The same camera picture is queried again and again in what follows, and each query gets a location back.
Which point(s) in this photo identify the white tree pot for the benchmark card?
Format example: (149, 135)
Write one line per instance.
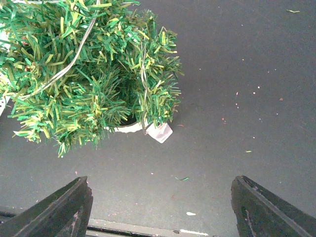
(130, 128)

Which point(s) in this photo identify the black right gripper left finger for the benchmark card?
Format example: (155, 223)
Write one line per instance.
(64, 213)

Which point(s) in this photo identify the white perforated plastic basket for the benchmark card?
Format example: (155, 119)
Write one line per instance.
(3, 100)

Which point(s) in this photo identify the white ball string lights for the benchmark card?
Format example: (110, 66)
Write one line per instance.
(68, 67)

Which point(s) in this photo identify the clear battery box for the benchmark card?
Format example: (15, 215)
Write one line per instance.
(160, 133)

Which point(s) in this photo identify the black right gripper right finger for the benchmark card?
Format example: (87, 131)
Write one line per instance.
(261, 213)

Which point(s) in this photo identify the small green christmas tree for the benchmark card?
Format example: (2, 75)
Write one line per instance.
(127, 70)

